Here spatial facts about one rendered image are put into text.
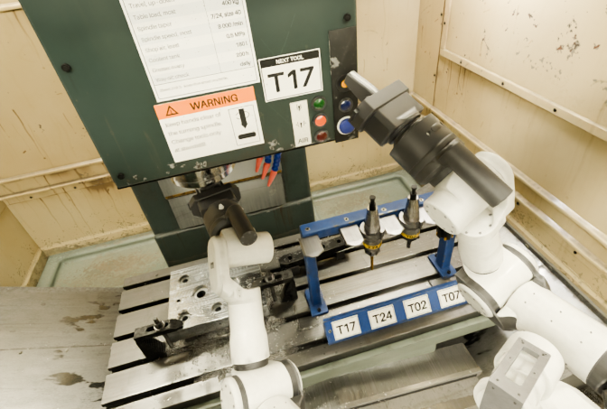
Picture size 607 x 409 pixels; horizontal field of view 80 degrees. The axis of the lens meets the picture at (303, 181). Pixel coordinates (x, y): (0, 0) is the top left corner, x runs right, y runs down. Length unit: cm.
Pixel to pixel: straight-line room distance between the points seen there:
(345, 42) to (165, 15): 27
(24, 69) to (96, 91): 118
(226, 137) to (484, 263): 49
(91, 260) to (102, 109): 162
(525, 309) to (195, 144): 63
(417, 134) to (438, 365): 91
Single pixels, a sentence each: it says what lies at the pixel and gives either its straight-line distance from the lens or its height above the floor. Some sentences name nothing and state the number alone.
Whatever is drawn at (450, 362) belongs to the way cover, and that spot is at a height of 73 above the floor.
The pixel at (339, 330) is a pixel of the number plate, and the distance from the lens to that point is 112.
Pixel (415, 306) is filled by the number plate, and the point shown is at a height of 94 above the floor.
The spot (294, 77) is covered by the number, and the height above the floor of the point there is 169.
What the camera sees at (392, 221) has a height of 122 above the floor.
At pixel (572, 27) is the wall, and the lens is 124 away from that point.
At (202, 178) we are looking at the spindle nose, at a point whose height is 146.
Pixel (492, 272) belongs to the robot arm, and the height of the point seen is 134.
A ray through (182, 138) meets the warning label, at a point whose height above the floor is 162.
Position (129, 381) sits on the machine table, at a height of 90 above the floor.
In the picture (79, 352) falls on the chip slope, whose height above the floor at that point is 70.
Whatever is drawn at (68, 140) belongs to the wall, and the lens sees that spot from 188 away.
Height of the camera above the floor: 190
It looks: 37 degrees down
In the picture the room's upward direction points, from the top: 8 degrees counter-clockwise
